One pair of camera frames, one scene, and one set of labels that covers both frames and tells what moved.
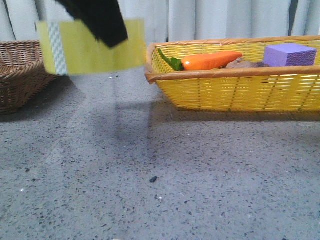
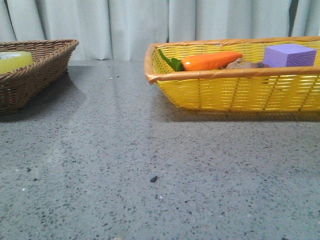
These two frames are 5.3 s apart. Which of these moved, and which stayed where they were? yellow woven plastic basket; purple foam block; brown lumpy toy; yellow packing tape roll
Moved: yellow packing tape roll
Stayed: brown lumpy toy; yellow woven plastic basket; purple foam block
